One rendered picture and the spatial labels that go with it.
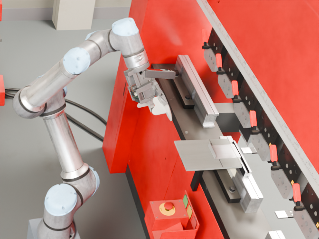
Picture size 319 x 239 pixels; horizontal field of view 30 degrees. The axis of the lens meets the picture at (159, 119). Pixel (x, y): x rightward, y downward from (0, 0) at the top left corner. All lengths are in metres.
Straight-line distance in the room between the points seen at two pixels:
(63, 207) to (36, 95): 0.47
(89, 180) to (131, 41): 0.71
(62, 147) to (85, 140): 1.73
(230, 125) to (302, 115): 1.05
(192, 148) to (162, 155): 0.56
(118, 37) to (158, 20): 1.27
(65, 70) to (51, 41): 3.04
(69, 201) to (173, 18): 1.30
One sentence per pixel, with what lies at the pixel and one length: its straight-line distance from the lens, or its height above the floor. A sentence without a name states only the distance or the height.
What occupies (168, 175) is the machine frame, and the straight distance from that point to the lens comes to 3.06.
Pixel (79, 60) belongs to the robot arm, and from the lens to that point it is 1.80.
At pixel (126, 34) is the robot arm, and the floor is 1.72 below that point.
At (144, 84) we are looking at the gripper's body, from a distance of 1.92.
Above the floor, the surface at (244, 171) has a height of 1.00.
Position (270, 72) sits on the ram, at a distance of 2.33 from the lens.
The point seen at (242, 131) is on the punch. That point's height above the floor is 1.11.
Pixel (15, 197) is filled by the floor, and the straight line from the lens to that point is 3.60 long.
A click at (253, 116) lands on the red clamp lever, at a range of 2.38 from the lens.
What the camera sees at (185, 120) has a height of 0.88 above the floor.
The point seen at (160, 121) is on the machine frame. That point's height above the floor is 0.72.
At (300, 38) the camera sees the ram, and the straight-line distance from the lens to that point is 2.16.
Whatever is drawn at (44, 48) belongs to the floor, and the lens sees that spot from 4.81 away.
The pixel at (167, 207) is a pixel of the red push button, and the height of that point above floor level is 0.81.
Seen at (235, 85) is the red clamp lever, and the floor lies 1.31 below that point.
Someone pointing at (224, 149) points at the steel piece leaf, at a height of 1.00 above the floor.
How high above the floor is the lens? 2.68
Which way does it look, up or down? 38 degrees down
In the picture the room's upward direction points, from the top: 15 degrees clockwise
